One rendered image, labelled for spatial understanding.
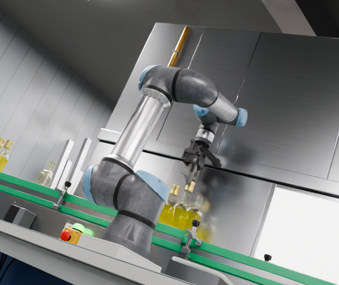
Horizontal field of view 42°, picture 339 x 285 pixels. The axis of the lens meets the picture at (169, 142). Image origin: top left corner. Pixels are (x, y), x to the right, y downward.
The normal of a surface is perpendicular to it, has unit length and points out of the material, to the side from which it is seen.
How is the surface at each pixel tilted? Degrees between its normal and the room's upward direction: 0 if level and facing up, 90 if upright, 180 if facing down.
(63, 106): 90
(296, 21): 180
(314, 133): 90
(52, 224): 90
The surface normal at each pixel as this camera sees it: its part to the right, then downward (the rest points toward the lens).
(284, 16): -0.36, 0.87
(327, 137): -0.32, -0.46
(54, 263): -0.60, -0.50
